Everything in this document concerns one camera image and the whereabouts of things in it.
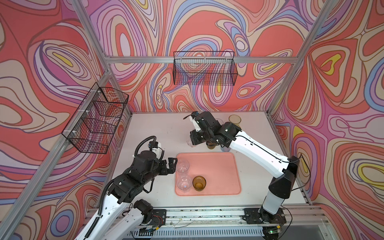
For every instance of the yellow glass back right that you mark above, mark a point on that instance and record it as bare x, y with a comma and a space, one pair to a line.
235, 119

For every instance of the aluminium front rail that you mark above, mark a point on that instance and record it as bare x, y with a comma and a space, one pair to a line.
182, 218

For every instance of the left black wire basket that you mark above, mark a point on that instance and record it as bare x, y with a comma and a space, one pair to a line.
92, 128

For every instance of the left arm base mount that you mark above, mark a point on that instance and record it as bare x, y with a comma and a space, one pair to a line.
155, 218

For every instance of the pink plastic tray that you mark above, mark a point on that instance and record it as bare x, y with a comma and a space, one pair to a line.
218, 168

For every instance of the clear glass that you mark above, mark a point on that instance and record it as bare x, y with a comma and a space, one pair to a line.
184, 182
182, 166
190, 143

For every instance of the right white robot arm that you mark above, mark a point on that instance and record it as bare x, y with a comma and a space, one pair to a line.
283, 169

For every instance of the brown glass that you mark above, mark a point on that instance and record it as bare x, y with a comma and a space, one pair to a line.
199, 183

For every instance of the olive glass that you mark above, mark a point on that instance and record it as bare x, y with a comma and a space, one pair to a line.
211, 146

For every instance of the blue tinted glass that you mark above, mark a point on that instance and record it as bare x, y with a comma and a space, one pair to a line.
225, 149

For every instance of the black wire basket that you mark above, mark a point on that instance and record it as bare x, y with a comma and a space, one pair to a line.
204, 68
92, 128

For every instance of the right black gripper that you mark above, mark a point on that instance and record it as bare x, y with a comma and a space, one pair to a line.
193, 136

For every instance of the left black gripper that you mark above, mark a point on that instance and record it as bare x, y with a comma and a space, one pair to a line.
172, 167

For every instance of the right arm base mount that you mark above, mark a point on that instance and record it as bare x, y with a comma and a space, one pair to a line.
260, 216

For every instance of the back black wire basket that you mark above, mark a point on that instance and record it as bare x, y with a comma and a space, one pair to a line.
204, 68

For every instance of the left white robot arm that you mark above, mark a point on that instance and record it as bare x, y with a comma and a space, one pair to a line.
118, 213

